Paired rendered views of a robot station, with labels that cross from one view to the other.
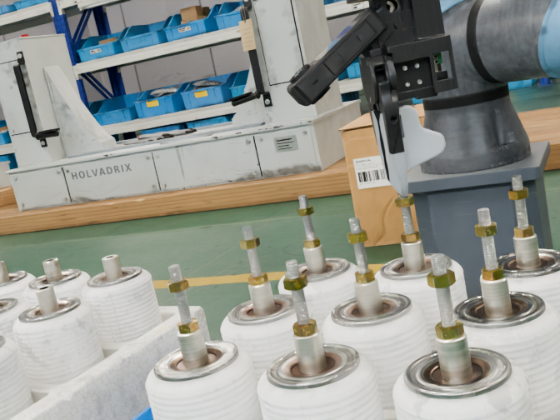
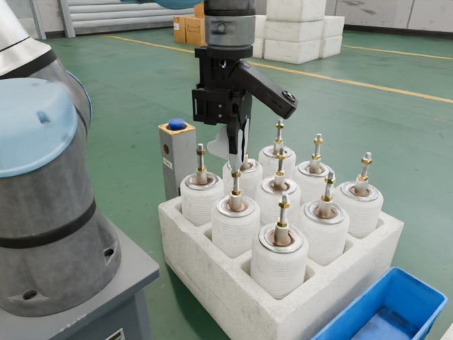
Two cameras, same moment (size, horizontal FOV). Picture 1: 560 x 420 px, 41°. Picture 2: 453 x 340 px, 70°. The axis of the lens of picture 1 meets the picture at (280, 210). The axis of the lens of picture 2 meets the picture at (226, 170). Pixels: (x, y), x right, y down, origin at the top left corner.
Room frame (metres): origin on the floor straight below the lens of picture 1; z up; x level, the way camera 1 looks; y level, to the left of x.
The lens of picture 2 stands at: (1.25, 0.03, 0.62)
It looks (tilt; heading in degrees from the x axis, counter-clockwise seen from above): 29 degrees down; 199
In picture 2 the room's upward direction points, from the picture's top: straight up
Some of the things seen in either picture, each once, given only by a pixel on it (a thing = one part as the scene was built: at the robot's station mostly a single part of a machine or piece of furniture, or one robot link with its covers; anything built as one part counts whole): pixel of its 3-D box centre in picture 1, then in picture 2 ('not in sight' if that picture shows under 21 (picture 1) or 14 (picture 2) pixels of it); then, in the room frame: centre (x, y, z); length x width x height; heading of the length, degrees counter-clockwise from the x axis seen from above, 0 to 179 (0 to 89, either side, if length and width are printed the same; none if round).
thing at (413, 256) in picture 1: (413, 256); (235, 200); (0.76, -0.13, 0.26); 0.02 x 0.02 x 0.03
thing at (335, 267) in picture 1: (317, 271); (280, 237); (0.82, -0.03, 0.25); 0.08 x 0.08 x 0.01
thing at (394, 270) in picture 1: (415, 267); (235, 206); (0.76, -0.13, 0.25); 0.08 x 0.08 x 0.01
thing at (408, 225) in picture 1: (407, 220); (235, 183); (0.76, -0.13, 0.30); 0.01 x 0.01 x 0.08
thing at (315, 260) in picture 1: (315, 260); (281, 232); (0.82, -0.03, 0.26); 0.02 x 0.02 x 0.03
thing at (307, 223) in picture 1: (308, 227); (283, 213); (0.82, -0.03, 0.30); 0.01 x 0.01 x 0.08
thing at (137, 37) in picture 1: (153, 33); not in sight; (6.27, 0.71, 0.90); 0.50 x 0.38 x 0.21; 155
